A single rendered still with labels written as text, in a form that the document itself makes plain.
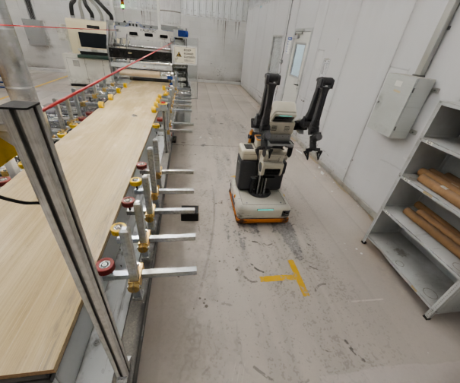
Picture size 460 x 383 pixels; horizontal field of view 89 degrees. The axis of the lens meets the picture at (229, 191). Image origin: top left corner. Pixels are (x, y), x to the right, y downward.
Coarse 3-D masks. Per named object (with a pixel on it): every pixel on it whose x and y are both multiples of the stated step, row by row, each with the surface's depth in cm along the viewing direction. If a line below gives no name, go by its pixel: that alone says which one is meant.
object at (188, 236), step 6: (168, 234) 137; (174, 234) 137; (180, 234) 138; (186, 234) 138; (192, 234) 139; (132, 240) 132; (138, 240) 132; (150, 240) 134; (156, 240) 134; (162, 240) 135; (168, 240) 136; (174, 240) 136; (180, 240) 137; (186, 240) 138; (192, 240) 138
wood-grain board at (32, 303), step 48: (144, 96) 382; (96, 144) 212; (144, 144) 224; (0, 192) 144; (96, 192) 152; (0, 240) 113; (48, 240) 116; (96, 240) 118; (0, 288) 93; (48, 288) 95; (0, 336) 80; (48, 336) 81
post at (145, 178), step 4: (144, 176) 135; (148, 176) 137; (144, 180) 135; (148, 180) 137; (144, 184) 136; (148, 184) 137; (144, 188) 138; (148, 188) 139; (144, 192) 140; (148, 192) 140; (144, 196) 141; (148, 196) 141; (144, 200) 143; (148, 200) 143; (148, 204) 145; (148, 208) 146; (152, 208) 150; (148, 212) 148; (152, 212) 150; (148, 224) 153; (152, 224) 154
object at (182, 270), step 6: (144, 270) 114; (150, 270) 114; (156, 270) 114; (162, 270) 115; (168, 270) 115; (174, 270) 115; (180, 270) 115; (186, 270) 116; (192, 270) 116; (108, 276) 109; (114, 276) 110; (120, 276) 110; (126, 276) 111; (144, 276) 113; (150, 276) 113; (156, 276) 114; (162, 276) 114; (168, 276) 115
